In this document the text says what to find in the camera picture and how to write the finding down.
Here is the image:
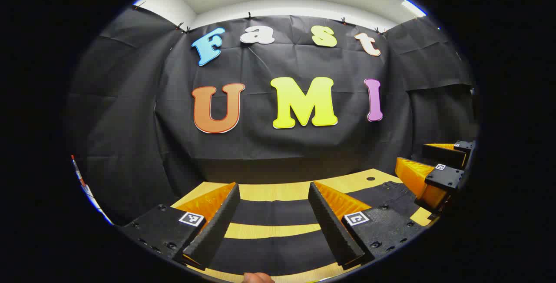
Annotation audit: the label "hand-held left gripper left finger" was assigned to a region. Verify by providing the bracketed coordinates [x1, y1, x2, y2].
[118, 182, 242, 271]

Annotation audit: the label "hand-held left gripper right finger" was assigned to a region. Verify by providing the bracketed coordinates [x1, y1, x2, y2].
[308, 181, 430, 271]

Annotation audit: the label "ceiling light panel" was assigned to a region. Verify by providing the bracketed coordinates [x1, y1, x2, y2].
[402, 0, 428, 17]

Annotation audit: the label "red and white thin pole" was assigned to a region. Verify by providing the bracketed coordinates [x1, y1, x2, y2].
[71, 155, 114, 226]

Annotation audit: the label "black backdrop cloth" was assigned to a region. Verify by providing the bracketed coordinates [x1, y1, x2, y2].
[65, 4, 478, 227]

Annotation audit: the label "dark blue jeans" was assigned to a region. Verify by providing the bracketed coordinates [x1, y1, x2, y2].
[208, 181, 420, 277]

